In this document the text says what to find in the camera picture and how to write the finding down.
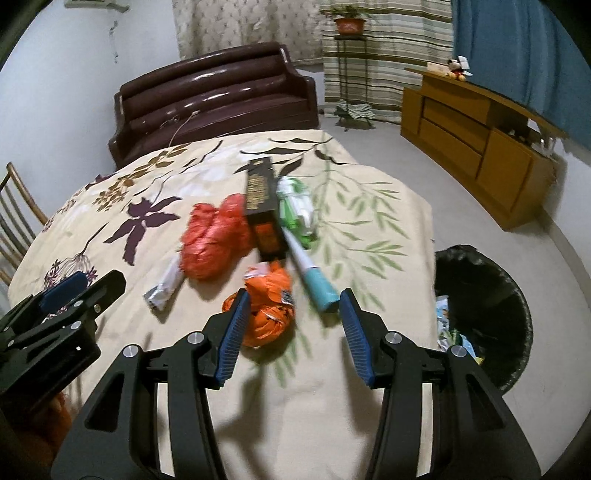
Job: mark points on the blue curtain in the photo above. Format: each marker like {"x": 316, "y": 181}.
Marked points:
{"x": 508, "y": 46}

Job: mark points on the white and teal tube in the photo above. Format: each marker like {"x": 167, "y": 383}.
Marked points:
{"x": 318, "y": 281}

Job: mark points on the large orange plastic bag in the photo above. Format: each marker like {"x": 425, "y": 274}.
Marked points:
{"x": 212, "y": 240}

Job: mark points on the wooden chair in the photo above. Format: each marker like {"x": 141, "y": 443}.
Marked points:
{"x": 23, "y": 184}

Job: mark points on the striped curtain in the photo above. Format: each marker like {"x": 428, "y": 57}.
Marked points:
{"x": 397, "y": 46}

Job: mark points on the wooden cabinet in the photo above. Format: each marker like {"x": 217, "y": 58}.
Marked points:
{"x": 461, "y": 147}

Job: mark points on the mouse plush toy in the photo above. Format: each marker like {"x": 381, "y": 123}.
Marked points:
{"x": 458, "y": 69}

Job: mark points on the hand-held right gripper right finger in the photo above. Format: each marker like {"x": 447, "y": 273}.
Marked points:
{"x": 355, "y": 337}

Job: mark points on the beige patterned curtain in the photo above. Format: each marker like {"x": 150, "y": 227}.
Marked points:
{"x": 240, "y": 23}

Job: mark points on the green and white packet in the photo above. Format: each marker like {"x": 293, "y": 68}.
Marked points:
{"x": 298, "y": 207}

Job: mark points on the blue and white pouch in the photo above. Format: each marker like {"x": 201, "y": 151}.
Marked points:
{"x": 445, "y": 318}

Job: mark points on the checked cloth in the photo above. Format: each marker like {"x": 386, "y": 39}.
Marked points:
{"x": 355, "y": 110}

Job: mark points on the small orange plastic bag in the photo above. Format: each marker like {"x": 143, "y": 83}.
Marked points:
{"x": 268, "y": 318}

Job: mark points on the black metal plant stand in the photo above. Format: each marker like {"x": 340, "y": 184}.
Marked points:
{"x": 350, "y": 38}

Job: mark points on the small beige box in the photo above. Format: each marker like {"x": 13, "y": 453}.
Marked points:
{"x": 436, "y": 68}

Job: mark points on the dark brown carton box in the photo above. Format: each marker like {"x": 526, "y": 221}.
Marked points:
{"x": 261, "y": 194}

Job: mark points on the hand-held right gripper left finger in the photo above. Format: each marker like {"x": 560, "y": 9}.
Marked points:
{"x": 233, "y": 332}

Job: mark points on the potted plant in red pot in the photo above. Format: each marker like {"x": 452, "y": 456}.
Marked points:
{"x": 350, "y": 25}

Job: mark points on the black trash bin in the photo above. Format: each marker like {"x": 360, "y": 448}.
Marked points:
{"x": 489, "y": 286}

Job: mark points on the dark brown leather sofa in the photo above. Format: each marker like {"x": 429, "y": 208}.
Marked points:
{"x": 207, "y": 106}

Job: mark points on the silver sachet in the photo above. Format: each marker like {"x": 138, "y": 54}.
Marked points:
{"x": 161, "y": 288}

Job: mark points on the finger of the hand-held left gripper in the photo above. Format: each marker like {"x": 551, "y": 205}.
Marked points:
{"x": 104, "y": 290}
{"x": 62, "y": 290}

